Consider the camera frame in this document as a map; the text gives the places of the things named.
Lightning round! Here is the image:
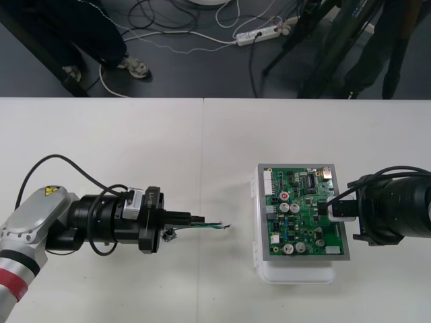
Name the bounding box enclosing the white power strip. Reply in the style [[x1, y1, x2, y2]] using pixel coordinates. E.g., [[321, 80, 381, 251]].
[[235, 25, 291, 47]]

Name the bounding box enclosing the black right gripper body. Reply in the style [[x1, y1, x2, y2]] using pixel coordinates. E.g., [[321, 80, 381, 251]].
[[346, 177, 405, 248]]

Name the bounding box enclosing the thick white floor cable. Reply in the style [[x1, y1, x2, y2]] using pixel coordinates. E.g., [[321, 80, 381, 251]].
[[99, 29, 238, 99]]

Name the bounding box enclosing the black tripod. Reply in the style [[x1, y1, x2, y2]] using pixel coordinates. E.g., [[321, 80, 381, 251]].
[[261, 0, 381, 99]]

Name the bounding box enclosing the green circuit board grey frame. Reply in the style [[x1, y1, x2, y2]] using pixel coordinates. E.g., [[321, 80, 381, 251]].
[[257, 163, 352, 262]]

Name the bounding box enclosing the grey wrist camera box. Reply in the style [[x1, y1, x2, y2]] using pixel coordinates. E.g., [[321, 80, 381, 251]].
[[121, 188, 145, 219], [317, 194, 358, 223]]

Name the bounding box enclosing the red black green cable bundle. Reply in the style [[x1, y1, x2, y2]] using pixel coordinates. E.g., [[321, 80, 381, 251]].
[[161, 219, 234, 243]]

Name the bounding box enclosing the black floor cable tangle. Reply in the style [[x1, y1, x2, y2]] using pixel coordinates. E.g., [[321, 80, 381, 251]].
[[129, 0, 243, 34]]

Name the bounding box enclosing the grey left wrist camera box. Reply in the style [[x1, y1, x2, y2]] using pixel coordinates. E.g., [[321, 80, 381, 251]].
[[121, 188, 145, 219]]

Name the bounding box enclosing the black slanted metal leg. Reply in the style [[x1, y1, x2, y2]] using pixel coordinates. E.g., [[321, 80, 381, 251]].
[[0, 6, 92, 98]]

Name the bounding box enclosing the thin twisted white cable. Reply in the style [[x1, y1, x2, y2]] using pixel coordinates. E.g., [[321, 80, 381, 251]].
[[75, 0, 235, 55]]

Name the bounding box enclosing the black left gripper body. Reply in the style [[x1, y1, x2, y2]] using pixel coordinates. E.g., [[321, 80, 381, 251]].
[[137, 185, 166, 255]]

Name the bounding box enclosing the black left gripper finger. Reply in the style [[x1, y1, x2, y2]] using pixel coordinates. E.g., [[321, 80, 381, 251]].
[[164, 209, 206, 221], [164, 218, 206, 227]]

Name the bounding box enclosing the black power strip cable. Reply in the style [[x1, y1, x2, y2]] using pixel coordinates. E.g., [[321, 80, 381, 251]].
[[248, 32, 262, 98]]

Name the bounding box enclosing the person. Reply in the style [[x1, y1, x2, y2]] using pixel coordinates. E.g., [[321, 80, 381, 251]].
[[343, 0, 431, 100], [20, 0, 152, 83]]

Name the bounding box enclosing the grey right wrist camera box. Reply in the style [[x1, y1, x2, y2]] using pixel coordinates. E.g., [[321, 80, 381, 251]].
[[317, 194, 358, 223]]

